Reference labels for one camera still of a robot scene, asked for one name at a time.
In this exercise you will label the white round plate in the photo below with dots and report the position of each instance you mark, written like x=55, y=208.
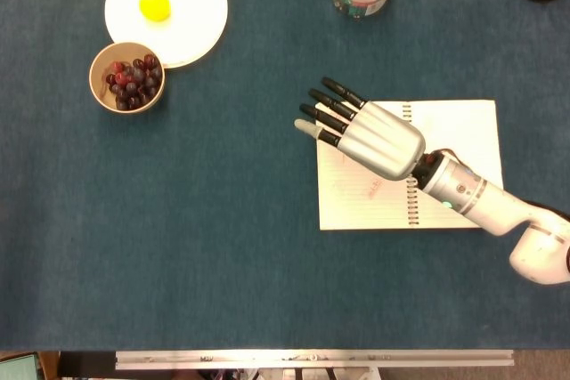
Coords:
x=191, y=19

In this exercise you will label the blue felt table mat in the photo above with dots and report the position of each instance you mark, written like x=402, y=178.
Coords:
x=222, y=220

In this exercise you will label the yellow round fruit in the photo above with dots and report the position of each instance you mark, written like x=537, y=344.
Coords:
x=155, y=5

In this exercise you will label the bunch of dark red grapes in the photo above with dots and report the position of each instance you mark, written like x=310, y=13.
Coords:
x=133, y=84

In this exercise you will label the spiral notebook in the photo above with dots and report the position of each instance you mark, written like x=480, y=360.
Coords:
x=356, y=202

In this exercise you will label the aluminium rail profile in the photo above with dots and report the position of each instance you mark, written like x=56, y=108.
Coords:
x=311, y=359

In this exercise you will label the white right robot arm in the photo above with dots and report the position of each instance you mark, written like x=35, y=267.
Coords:
x=490, y=206

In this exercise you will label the beige round bowl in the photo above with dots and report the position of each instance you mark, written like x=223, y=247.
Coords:
x=98, y=86

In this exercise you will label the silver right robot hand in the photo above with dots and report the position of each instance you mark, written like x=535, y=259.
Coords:
x=383, y=144

